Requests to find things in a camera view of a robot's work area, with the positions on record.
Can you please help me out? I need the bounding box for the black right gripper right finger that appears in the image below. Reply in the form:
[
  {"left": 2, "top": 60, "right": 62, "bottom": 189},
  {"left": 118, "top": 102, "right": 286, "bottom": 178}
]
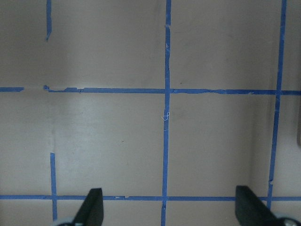
[{"left": 235, "top": 186, "right": 282, "bottom": 226}]

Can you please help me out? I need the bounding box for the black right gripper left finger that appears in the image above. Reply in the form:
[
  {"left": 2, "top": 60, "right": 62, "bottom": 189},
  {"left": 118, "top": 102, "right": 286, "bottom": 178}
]
[{"left": 73, "top": 188, "right": 104, "bottom": 226}]

